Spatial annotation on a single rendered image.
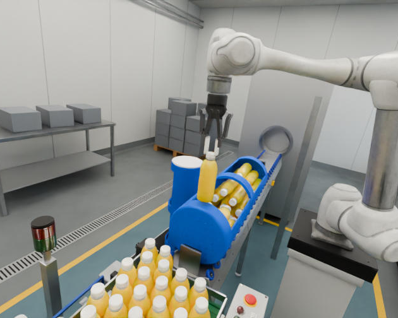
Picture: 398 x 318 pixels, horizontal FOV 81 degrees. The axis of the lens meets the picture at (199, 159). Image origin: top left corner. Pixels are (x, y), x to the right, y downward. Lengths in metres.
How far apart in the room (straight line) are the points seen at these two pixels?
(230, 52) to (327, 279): 1.12
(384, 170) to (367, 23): 5.24
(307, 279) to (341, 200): 0.43
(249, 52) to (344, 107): 5.40
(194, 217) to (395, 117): 0.80
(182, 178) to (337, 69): 1.35
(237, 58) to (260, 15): 5.87
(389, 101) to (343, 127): 5.09
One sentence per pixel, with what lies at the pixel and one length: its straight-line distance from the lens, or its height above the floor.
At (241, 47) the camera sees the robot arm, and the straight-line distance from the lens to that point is 0.67.
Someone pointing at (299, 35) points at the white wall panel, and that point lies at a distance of 6.20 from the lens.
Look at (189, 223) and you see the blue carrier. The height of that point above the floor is 1.15.
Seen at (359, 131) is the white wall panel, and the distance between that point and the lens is 6.07.
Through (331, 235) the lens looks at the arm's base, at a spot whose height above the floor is 1.11.
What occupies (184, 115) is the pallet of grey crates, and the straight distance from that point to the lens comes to 4.80.
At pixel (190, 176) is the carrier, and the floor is 0.96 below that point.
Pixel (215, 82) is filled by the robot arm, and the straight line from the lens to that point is 0.85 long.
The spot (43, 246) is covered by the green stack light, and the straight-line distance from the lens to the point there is 0.93.
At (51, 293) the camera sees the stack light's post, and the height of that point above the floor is 0.97.
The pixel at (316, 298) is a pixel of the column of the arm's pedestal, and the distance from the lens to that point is 1.46.
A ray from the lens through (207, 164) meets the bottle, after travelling 0.92.
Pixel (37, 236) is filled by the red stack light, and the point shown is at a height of 1.22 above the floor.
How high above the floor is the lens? 1.75
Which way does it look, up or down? 20 degrees down
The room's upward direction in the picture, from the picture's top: 7 degrees clockwise
